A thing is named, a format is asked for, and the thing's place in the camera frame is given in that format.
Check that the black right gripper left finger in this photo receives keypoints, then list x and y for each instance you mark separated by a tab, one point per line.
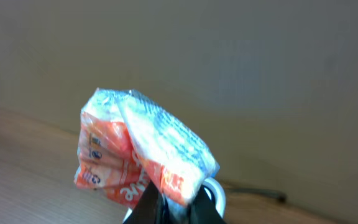
151	208

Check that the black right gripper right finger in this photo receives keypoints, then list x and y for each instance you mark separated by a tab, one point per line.
209	205

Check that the orange white tissue packet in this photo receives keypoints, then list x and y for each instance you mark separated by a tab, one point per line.
127	141

